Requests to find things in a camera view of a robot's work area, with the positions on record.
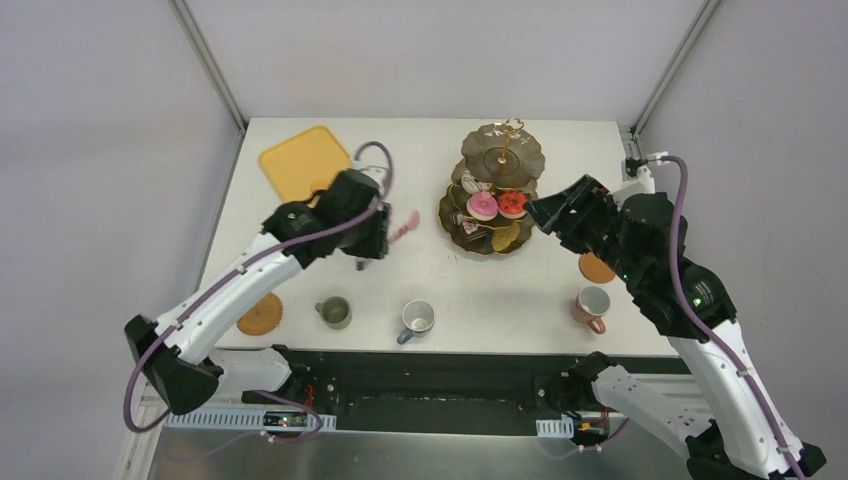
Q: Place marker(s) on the pink frosted donut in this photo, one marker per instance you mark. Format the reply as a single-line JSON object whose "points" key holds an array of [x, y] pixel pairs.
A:
{"points": [[482, 206]]}

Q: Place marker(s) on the white striped donut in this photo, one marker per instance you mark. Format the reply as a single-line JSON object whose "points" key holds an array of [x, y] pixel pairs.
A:
{"points": [[471, 185]]}

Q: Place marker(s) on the blue grey mug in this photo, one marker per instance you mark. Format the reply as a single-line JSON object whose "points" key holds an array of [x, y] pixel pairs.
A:
{"points": [[418, 318]]}

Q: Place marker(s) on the orange round coaster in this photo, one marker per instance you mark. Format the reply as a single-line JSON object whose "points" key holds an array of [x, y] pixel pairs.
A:
{"points": [[594, 269]]}

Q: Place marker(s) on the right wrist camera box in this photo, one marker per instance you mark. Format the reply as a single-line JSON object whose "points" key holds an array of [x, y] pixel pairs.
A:
{"points": [[640, 179]]}

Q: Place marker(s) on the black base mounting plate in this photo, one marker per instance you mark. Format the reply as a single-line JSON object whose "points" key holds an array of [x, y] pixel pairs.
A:
{"points": [[450, 393]]}

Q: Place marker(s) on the dark chocolate cake piece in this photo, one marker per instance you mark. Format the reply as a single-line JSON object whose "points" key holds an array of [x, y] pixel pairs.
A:
{"points": [[469, 228]]}

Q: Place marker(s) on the right white cable duct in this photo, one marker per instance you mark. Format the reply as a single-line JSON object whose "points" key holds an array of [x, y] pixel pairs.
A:
{"points": [[562, 427]]}

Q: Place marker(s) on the three tier glass stand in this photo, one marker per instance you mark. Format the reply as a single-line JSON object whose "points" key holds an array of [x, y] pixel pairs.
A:
{"points": [[507, 156]]}

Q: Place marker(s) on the pink handled metal tongs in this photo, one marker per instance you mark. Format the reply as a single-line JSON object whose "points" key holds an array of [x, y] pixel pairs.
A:
{"points": [[410, 225]]}

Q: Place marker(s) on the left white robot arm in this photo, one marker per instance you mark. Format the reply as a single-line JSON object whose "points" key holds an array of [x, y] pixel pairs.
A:
{"points": [[176, 352]]}

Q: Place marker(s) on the pink mug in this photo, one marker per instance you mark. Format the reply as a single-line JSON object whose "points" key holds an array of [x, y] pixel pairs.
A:
{"points": [[589, 307]]}

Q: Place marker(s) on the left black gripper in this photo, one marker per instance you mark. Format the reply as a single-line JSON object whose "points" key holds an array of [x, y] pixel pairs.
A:
{"points": [[374, 241]]}

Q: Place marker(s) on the yellow serving tray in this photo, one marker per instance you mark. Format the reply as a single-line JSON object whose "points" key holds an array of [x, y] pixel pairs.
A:
{"points": [[294, 164]]}

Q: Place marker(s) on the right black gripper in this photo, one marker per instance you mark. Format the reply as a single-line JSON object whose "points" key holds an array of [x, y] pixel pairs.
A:
{"points": [[579, 221]]}

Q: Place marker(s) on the chocolate cake slice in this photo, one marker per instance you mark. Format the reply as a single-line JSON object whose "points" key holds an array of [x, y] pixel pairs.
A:
{"points": [[457, 218]]}

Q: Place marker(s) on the white cable duct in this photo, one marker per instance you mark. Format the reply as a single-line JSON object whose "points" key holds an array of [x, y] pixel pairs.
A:
{"points": [[286, 420], [562, 427]]}

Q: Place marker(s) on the grey small cup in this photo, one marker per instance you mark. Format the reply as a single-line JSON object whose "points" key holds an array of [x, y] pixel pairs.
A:
{"points": [[335, 312]]}

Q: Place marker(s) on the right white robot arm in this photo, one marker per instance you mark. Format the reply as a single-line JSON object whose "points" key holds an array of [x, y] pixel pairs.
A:
{"points": [[640, 238]]}

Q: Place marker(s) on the left white cable duct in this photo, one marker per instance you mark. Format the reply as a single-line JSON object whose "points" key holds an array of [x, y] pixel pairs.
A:
{"points": [[286, 420]]}

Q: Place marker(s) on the red strawberry donut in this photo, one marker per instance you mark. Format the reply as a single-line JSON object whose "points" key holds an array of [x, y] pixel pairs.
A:
{"points": [[512, 204]]}

